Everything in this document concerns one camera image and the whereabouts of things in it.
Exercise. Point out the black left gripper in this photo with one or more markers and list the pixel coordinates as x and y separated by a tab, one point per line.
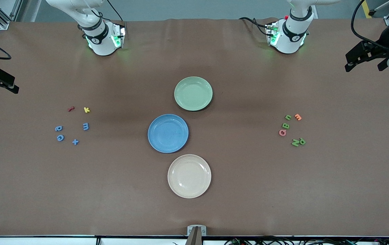
380	46

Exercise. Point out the blue foam letter a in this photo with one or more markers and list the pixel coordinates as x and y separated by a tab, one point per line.
58	128

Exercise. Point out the blue foam letter e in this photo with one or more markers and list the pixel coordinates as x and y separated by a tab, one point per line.
60	137

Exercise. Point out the blue foam letter x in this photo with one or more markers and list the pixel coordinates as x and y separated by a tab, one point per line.
75	142

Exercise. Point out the green foam lowercase n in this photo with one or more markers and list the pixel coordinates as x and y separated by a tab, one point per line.
288	117

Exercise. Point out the blue foam letter m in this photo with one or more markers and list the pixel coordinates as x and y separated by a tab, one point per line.
85	126

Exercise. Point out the green foam letter P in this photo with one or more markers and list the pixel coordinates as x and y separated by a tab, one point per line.
302	141

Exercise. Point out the green foam letter B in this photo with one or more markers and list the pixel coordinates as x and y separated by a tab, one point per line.
285	126

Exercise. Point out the green foam capital N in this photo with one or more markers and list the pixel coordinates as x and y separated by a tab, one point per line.
295	143

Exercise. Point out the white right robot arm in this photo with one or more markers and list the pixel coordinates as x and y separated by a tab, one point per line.
100	44

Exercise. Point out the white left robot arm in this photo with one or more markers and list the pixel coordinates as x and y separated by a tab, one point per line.
289	44

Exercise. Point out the red foam letter r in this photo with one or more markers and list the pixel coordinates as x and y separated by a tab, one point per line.
71	109

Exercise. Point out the orange foam letter m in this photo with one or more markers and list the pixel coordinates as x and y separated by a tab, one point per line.
297	117

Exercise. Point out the yellow foam letter k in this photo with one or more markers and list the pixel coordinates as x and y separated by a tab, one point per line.
86	109

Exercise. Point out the pink foam letter Q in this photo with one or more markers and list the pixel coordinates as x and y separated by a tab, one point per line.
282	132

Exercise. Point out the brown table cover sheet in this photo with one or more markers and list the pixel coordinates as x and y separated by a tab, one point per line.
282	190

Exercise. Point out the pale green plate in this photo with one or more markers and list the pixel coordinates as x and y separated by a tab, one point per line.
193	93

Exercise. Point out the blue plate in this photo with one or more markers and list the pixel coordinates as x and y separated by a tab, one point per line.
168	133

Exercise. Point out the cream plate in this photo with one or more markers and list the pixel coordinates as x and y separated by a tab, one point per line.
189	176

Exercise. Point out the grey metal mount bracket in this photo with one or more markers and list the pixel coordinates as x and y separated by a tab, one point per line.
189	231

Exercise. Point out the camera mount post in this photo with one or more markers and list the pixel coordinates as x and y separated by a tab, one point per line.
194	239

